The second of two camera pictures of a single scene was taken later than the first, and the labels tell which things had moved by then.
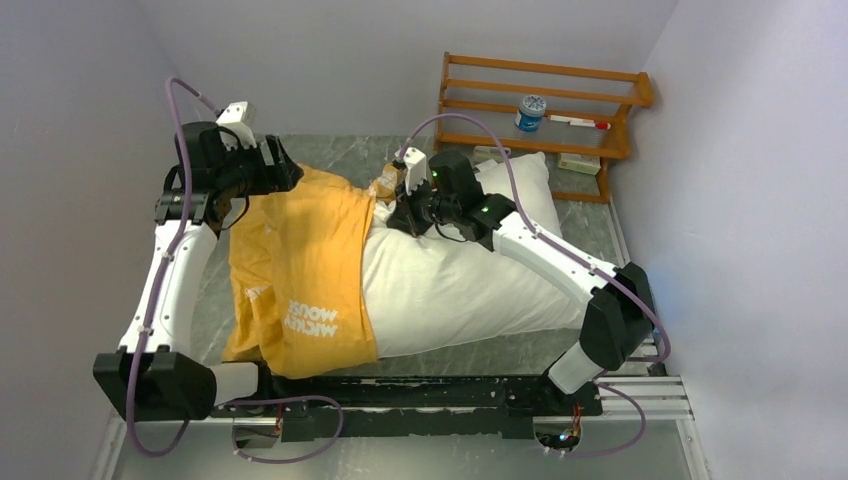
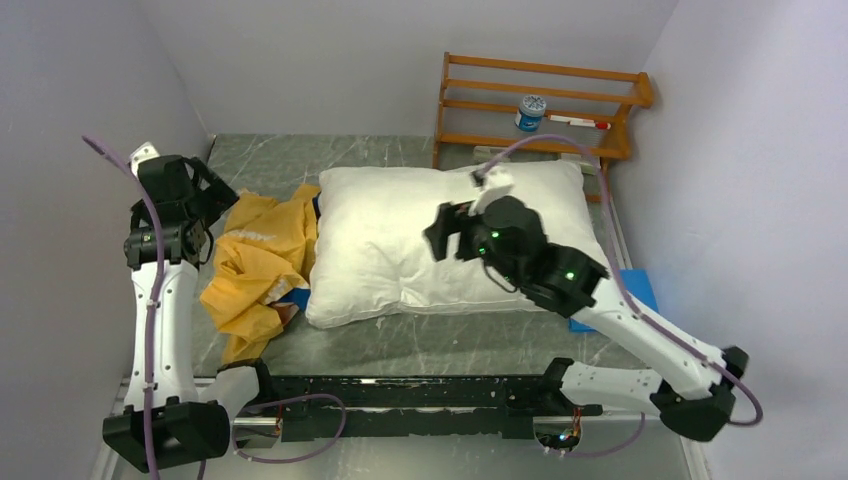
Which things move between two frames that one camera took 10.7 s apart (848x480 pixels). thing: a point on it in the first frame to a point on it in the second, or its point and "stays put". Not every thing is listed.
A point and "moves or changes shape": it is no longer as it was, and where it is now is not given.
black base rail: (502, 407) stays put
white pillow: (436, 289) moves or changes shape
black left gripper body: (245, 171) to (215, 200)
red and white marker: (582, 122) stays put
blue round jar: (529, 117) stays put
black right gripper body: (424, 207) to (472, 239)
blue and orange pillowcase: (301, 292) moves or changes shape
